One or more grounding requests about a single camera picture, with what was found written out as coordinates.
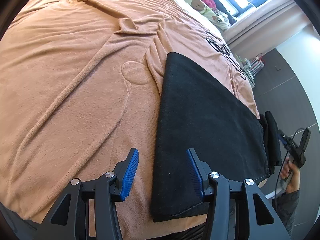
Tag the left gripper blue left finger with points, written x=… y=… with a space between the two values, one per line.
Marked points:
x=126 y=171

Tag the orange bed blanket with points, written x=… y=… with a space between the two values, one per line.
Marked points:
x=81 y=83

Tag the striped items on nightstand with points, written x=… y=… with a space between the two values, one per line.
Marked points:
x=251 y=67

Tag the bear print pillow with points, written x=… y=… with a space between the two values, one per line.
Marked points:
x=216 y=17

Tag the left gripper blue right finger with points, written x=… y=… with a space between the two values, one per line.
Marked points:
x=198 y=175

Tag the stack of folded black clothes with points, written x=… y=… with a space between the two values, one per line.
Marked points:
x=271 y=141

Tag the black drawstring pants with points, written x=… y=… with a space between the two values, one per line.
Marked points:
x=197 y=111

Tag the person's right forearm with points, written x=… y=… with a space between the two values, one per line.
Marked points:
x=285 y=206

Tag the person's right hand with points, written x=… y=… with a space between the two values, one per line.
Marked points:
x=291 y=173

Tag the pink curtain right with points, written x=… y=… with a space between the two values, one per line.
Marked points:
x=268 y=26

